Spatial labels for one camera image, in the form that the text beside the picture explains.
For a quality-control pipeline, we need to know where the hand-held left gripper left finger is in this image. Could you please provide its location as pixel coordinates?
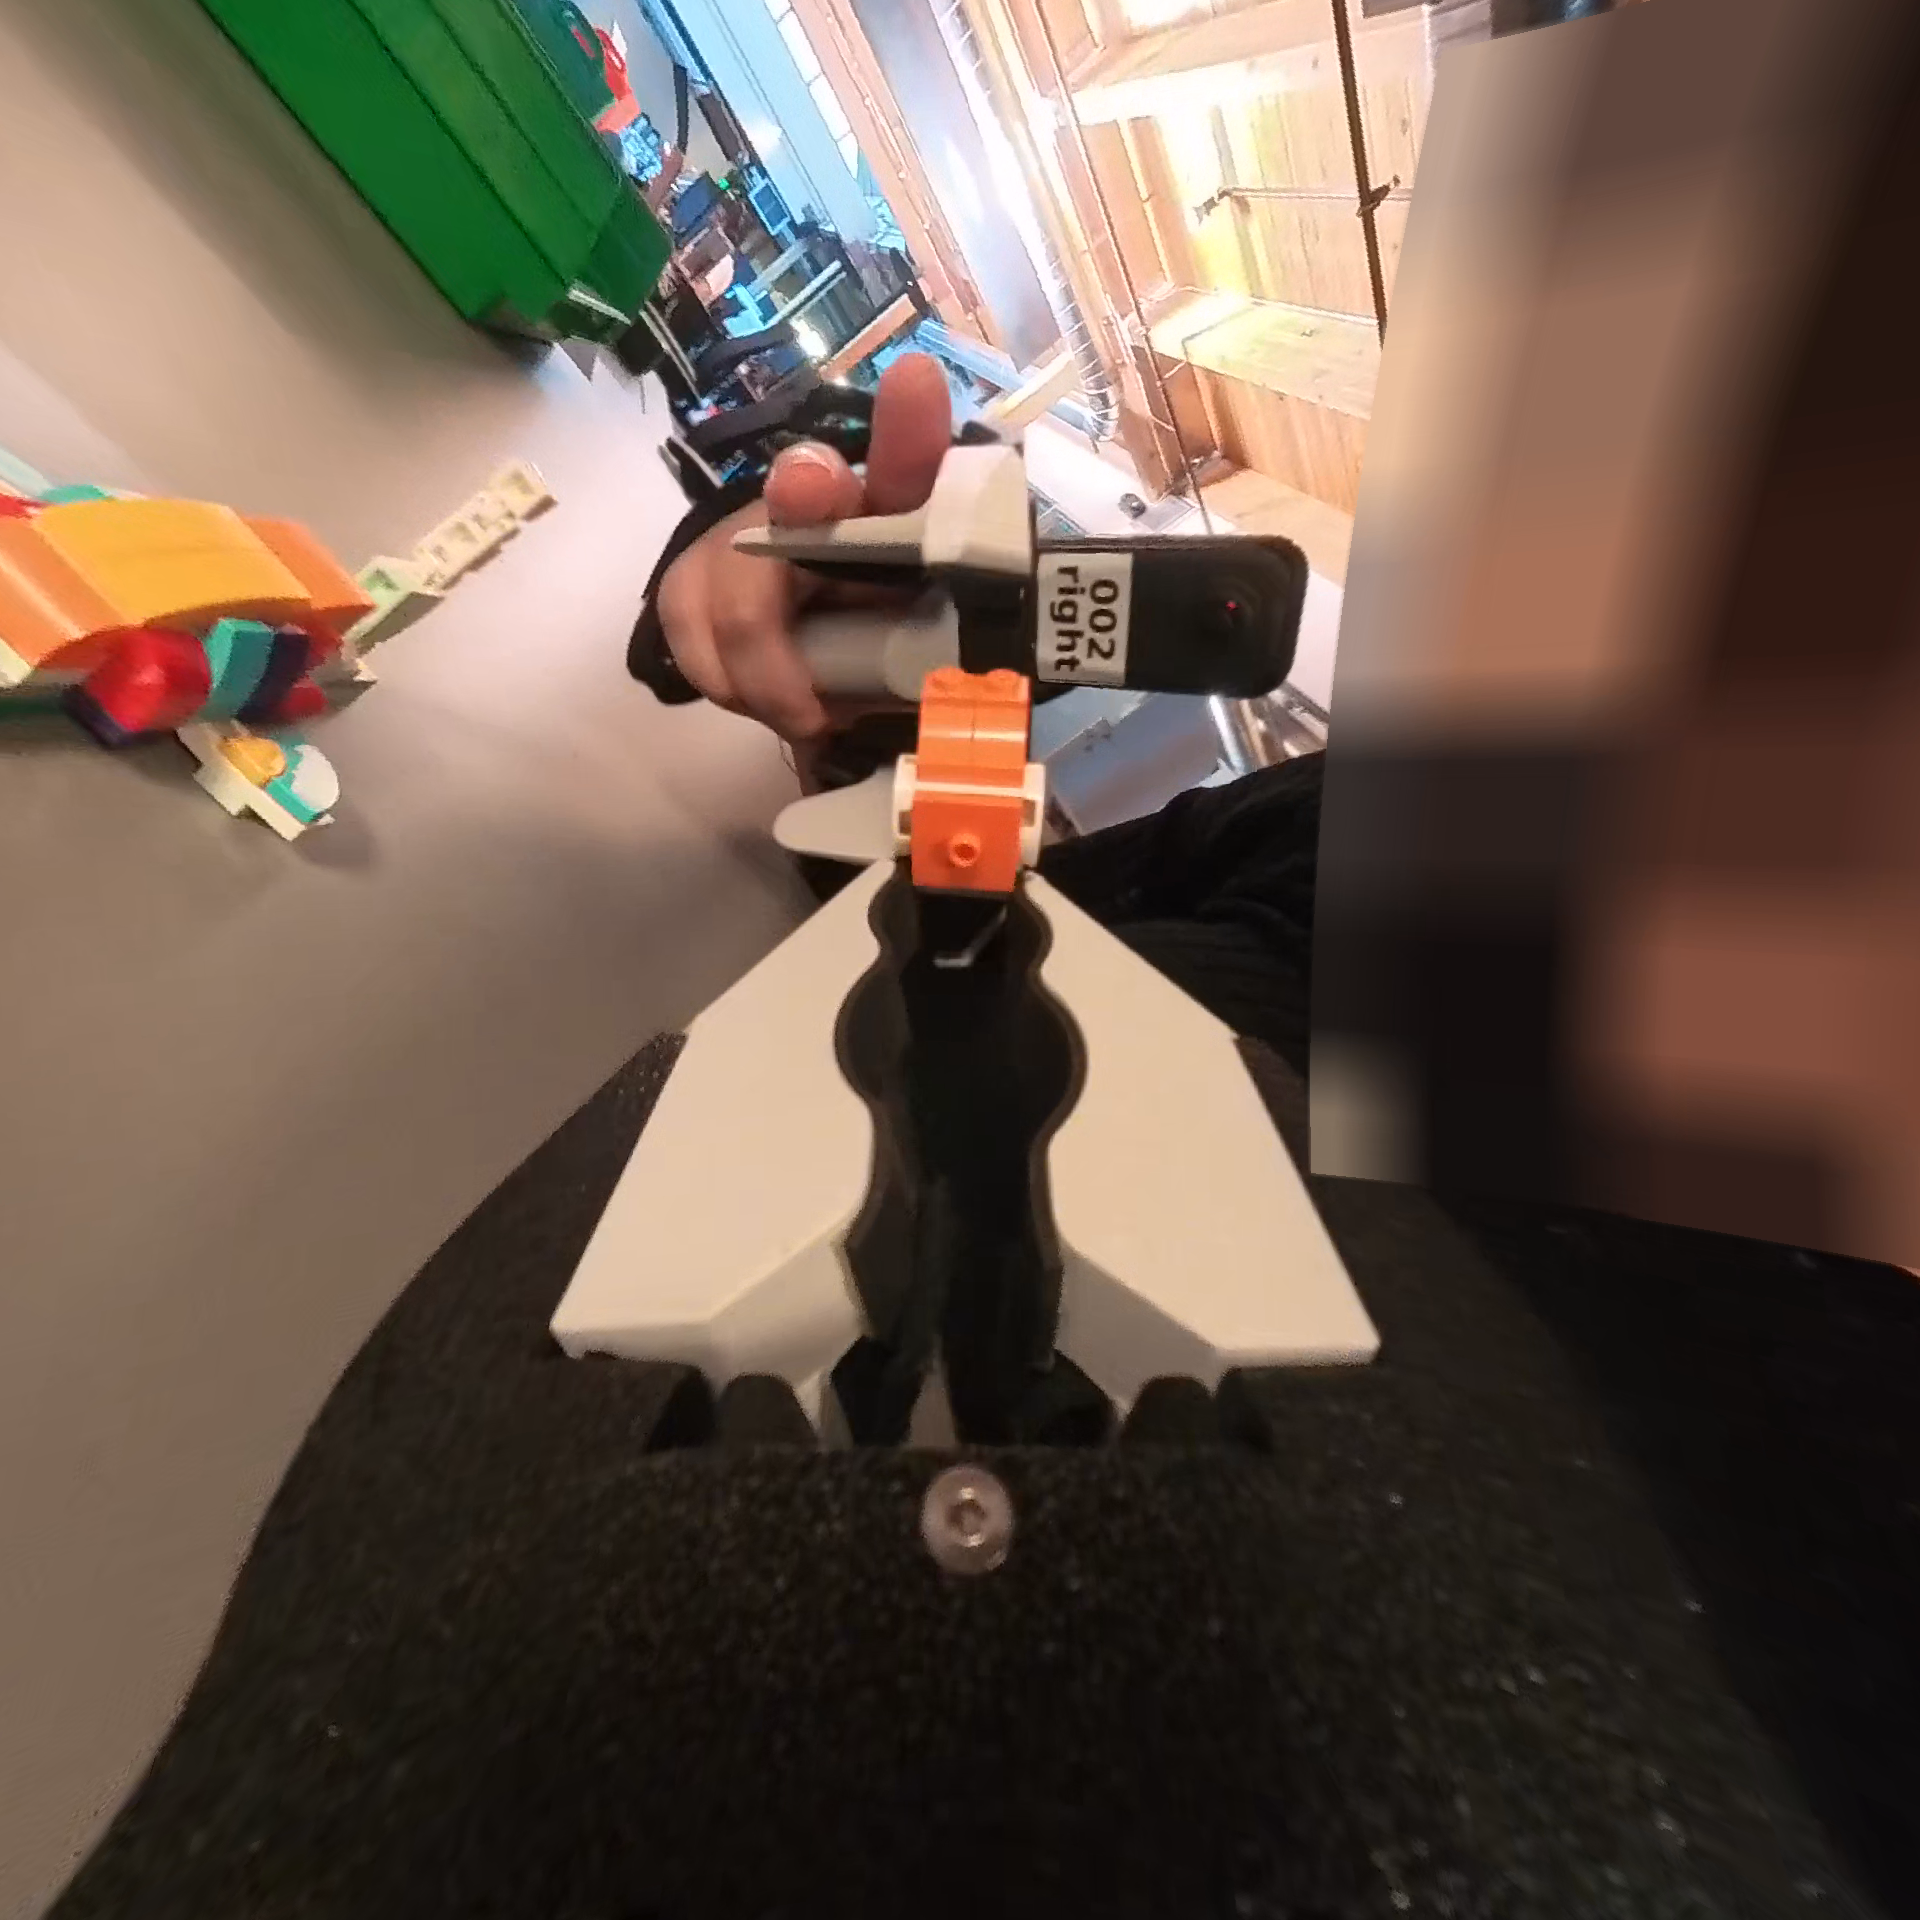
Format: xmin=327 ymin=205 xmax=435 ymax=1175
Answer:
xmin=549 ymin=865 xmax=922 ymax=1442

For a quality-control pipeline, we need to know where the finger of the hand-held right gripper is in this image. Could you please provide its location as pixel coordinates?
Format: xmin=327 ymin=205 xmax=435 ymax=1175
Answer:
xmin=770 ymin=779 xmax=906 ymax=871
xmin=728 ymin=445 xmax=1038 ymax=581

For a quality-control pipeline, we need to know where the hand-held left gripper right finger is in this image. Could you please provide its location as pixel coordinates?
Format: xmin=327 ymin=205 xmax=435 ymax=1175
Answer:
xmin=1026 ymin=877 xmax=1382 ymax=1425

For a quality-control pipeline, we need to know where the orange lego brick assembly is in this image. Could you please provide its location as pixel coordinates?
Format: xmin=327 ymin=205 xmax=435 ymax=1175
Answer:
xmin=896 ymin=667 xmax=1048 ymax=898

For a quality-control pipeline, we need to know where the green plastic bin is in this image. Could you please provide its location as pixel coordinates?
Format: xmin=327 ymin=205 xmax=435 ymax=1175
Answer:
xmin=200 ymin=0 xmax=674 ymax=338

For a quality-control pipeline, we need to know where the colourful lego model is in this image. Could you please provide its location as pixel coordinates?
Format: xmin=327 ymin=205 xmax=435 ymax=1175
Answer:
xmin=0 ymin=447 xmax=560 ymax=841

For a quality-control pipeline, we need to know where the person's right hand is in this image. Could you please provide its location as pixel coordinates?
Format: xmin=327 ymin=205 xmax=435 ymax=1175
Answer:
xmin=655 ymin=354 xmax=957 ymax=739

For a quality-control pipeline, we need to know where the small green crate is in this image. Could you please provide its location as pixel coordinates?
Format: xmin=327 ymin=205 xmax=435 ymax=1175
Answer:
xmin=563 ymin=0 xmax=640 ymax=130

